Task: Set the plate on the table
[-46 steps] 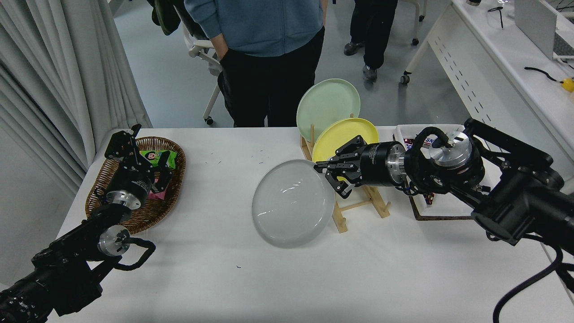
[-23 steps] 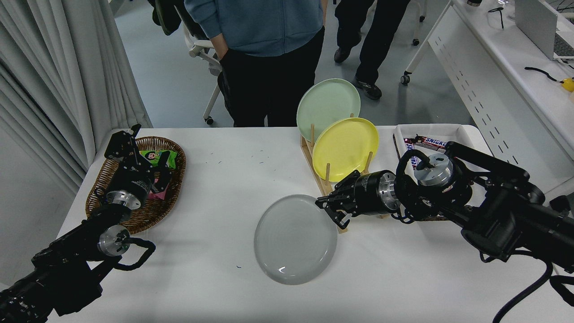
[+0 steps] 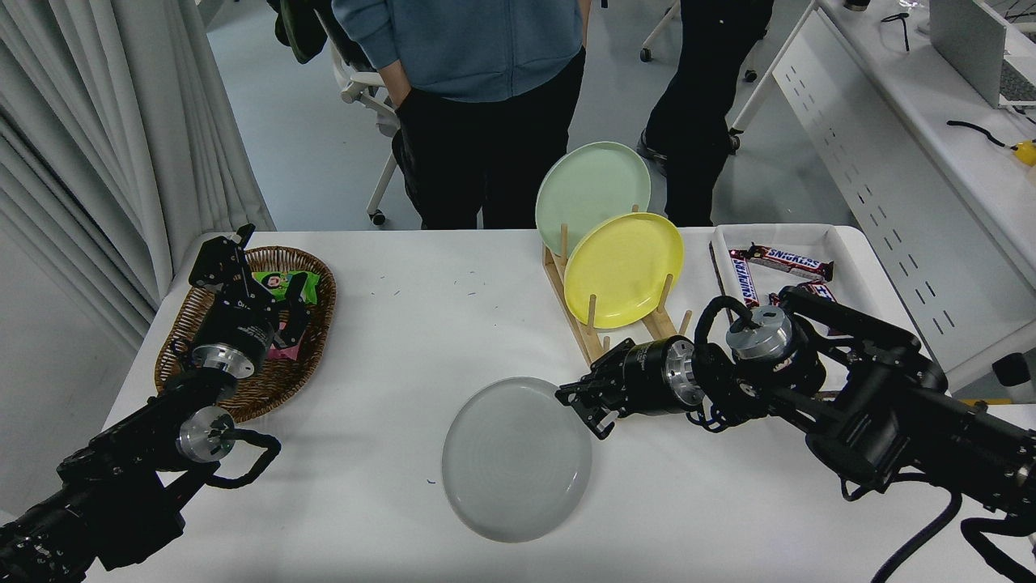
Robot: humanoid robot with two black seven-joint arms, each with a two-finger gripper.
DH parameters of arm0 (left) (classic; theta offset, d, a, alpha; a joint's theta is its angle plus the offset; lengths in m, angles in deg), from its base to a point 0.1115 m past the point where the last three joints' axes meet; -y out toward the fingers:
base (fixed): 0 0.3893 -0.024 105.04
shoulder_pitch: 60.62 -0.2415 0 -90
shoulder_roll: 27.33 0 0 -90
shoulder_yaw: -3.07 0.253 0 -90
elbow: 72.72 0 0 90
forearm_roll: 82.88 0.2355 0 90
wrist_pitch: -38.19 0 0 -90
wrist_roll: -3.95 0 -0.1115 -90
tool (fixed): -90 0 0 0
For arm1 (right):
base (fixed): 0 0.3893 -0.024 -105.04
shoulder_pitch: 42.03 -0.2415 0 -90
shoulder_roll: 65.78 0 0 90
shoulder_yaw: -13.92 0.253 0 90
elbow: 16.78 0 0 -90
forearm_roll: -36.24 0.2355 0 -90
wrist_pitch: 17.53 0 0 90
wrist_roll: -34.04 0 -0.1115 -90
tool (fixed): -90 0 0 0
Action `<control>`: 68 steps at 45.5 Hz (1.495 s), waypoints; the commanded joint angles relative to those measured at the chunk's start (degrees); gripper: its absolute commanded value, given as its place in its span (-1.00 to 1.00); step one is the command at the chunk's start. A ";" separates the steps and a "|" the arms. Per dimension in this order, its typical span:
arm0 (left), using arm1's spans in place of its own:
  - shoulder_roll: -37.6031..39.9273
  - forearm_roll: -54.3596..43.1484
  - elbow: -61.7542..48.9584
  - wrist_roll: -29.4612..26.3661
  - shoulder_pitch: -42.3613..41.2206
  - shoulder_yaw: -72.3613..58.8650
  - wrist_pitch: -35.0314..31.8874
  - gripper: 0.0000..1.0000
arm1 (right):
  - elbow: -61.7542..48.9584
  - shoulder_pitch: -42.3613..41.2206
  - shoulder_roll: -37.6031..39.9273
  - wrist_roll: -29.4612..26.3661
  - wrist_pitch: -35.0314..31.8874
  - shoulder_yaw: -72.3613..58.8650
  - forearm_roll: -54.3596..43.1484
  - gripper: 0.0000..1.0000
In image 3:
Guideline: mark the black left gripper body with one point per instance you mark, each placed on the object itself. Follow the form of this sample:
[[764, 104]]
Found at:
[[239, 328]]

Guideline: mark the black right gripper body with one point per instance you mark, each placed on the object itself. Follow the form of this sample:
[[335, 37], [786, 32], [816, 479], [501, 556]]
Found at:
[[649, 376]]

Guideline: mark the grey plate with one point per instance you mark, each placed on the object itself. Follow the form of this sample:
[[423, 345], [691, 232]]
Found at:
[[510, 461]]

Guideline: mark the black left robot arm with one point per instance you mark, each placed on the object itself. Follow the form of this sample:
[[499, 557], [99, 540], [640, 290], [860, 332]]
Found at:
[[121, 478]]

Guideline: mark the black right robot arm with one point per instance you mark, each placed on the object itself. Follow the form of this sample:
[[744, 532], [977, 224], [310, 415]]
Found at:
[[890, 413]]

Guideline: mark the wooden plate rack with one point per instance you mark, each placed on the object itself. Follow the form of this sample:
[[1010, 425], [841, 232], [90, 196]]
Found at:
[[587, 340]]

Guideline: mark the yellow plate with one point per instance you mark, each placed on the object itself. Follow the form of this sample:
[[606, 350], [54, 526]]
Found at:
[[623, 267]]

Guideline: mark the pale green plate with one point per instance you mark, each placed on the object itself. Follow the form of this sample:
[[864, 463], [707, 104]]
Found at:
[[587, 190]]

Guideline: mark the green snack packet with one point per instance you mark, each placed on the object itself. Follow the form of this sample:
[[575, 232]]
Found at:
[[271, 282]]

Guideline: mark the pink snack packet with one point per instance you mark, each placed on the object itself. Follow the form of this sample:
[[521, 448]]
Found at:
[[285, 353]]

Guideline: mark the brown wicker basket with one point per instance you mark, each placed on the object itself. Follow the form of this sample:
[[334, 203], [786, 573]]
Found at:
[[279, 389]]

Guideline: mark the white office chair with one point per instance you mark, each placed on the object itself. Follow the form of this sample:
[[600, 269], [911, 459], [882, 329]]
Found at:
[[380, 198], [657, 32]]

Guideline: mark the white tray with cork base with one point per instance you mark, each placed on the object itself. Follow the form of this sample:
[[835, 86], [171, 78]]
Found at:
[[777, 282]]

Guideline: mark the long snickers bar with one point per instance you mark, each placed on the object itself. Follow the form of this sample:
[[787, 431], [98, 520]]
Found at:
[[789, 261]]

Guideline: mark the brown chocolate bar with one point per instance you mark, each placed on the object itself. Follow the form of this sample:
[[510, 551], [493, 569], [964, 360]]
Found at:
[[819, 290]]

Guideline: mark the grey curtain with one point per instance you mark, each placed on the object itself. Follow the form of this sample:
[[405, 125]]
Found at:
[[97, 121]]

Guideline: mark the dark green jacket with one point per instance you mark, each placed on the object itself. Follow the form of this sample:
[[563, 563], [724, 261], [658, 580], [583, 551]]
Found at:
[[299, 32]]

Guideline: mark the person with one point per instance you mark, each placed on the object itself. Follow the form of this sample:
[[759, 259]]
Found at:
[[704, 81], [469, 48]]

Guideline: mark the black cylindrical object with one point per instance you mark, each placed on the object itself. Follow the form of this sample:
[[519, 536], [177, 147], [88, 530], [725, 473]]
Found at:
[[1016, 372]]

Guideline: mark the white perforated desk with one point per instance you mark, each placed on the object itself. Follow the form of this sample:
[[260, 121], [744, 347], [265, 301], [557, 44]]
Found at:
[[914, 89]]

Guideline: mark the small yellow object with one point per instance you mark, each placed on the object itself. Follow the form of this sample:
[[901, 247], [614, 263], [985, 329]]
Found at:
[[1026, 152]]

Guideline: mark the silver laptop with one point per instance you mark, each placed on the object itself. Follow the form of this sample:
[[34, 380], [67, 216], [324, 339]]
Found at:
[[963, 32]]

